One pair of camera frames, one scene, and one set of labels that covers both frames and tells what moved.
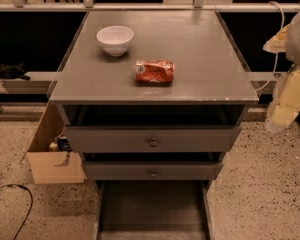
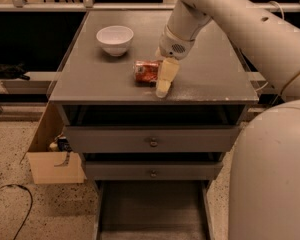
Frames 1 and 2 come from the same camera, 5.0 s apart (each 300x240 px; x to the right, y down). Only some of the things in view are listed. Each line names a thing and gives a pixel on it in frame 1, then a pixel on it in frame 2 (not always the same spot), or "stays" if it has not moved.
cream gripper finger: (277, 44) -> (172, 45)
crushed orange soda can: (153, 72) stays
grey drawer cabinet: (127, 131) stays
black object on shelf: (15, 71) stays
